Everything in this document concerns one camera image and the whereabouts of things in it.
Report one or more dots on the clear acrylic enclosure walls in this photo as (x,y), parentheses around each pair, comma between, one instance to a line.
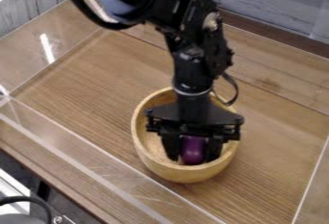
(76,78)

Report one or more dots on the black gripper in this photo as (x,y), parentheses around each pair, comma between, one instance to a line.
(191,114)

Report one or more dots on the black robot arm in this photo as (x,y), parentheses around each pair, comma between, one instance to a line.
(190,24)

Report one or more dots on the purple toy eggplant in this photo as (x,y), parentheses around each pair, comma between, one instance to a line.
(192,150)

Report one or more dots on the oval wooden bowl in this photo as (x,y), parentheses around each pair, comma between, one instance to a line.
(151,152)

